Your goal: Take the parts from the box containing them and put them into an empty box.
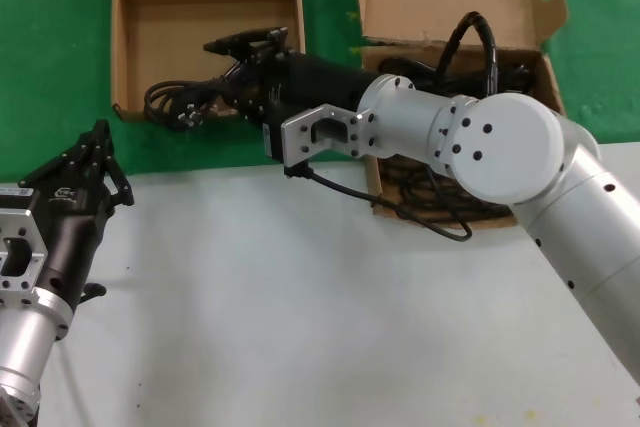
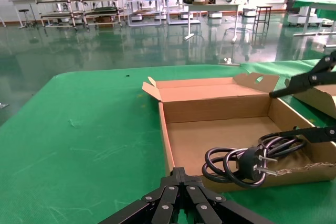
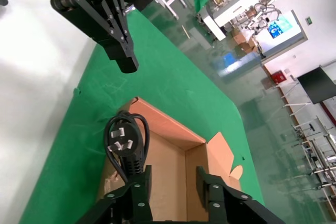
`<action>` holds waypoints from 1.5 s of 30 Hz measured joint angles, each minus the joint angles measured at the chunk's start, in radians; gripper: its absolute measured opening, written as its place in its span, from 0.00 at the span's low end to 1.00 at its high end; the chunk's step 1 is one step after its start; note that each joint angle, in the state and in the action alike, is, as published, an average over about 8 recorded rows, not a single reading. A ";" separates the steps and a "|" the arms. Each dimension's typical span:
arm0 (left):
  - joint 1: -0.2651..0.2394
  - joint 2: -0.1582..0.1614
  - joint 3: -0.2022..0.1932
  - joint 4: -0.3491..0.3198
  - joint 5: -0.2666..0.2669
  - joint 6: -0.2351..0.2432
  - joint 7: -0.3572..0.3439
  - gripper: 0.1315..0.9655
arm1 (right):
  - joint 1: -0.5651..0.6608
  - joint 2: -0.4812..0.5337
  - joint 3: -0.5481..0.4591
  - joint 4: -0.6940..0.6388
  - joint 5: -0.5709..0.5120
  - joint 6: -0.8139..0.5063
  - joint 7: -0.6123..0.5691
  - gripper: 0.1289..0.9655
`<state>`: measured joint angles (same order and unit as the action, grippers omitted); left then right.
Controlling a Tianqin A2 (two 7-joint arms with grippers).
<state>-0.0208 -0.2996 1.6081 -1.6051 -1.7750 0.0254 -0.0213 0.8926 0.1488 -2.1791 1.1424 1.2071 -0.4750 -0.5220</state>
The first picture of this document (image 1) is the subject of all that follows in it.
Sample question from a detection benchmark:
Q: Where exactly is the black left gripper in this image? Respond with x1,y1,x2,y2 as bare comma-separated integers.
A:
18,119,136,309

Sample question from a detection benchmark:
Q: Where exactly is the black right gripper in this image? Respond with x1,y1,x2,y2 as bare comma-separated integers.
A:
202,26,375,124

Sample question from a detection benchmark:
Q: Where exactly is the shallow open cardboard box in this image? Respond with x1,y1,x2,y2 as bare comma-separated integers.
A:
84,0,312,123

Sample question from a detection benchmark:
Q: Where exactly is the green cloth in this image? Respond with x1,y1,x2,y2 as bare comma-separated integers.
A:
0,0,640,178

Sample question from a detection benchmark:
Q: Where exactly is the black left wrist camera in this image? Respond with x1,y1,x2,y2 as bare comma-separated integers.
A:
0,182,37,209

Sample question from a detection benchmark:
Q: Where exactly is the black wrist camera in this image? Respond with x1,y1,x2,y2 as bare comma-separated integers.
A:
0,182,37,209
261,116,286,171

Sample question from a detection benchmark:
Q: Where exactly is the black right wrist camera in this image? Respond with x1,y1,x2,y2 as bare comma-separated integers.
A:
261,116,286,171

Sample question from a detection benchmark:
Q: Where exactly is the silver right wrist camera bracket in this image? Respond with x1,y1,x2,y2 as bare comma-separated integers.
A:
280,103,362,178

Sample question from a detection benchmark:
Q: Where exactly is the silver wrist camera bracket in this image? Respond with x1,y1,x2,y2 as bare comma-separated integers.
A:
0,205,51,298
280,103,362,178

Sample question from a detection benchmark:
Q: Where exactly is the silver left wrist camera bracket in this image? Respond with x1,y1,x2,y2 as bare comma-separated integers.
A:
0,205,51,298

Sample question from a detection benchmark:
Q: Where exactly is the thick wrapped black arm cable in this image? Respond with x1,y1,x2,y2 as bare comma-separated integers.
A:
433,10,502,98

